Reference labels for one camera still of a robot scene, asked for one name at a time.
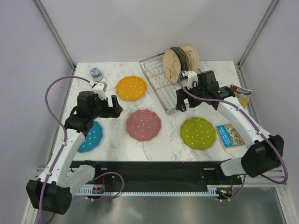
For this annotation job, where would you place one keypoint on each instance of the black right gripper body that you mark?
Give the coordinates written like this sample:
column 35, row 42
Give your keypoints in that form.
column 197, row 90

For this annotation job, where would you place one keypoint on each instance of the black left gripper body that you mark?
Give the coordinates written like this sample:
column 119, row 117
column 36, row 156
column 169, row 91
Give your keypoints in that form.
column 101, row 109

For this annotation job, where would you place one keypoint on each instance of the yellow polka dot plate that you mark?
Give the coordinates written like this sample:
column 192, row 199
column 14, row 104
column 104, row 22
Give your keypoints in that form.
column 131, row 88

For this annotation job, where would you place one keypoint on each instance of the blue polka dot plate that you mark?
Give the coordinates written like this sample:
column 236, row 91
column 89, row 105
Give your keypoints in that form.
column 93, row 138

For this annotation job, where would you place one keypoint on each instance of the pink polka dot plate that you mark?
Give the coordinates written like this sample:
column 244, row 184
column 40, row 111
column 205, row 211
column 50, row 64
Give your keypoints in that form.
column 143, row 125

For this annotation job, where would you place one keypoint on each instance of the green polka dot plate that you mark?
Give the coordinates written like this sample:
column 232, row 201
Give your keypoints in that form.
column 198, row 133

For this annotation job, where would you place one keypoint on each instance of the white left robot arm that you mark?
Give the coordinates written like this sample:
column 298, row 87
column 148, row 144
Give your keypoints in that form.
column 54, row 189

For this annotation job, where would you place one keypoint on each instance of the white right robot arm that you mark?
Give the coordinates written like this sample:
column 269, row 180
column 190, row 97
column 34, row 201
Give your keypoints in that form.
column 264, row 150

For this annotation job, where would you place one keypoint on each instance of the small blue lidded jar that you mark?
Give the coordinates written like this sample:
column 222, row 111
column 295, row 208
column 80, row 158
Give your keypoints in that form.
column 96, row 74

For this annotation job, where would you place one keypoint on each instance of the yellow brown paperback book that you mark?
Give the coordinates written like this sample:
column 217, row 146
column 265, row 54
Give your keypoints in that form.
column 242, row 94

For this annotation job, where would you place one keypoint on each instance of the cream plate at back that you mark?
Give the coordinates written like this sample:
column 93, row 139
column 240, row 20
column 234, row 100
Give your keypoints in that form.
column 193, row 56

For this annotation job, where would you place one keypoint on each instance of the dark green plate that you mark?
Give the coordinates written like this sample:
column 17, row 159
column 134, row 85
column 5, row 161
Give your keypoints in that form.
column 182, row 56

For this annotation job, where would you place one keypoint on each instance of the blue treehouse paperback book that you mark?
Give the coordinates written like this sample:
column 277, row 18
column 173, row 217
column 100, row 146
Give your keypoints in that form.
column 229, row 137

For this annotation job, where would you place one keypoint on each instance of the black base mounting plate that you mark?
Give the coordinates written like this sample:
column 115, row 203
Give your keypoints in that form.
column 156, row 172

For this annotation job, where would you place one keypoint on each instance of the metal wire dish rack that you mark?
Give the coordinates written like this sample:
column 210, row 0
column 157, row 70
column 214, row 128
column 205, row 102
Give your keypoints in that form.
column 165, row 91

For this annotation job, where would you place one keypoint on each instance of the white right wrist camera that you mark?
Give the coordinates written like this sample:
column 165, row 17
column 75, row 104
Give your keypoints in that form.
column 192, row 78

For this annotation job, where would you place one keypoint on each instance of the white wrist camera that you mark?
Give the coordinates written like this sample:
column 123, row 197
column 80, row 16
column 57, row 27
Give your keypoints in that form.
column 100, row 89
column 192, row 78

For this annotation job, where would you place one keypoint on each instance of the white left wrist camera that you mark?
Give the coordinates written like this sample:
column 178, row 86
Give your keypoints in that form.
column 100, row 89

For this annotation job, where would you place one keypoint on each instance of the white slotted cable duct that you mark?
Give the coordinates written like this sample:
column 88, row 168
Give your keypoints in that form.
column 168, row 189

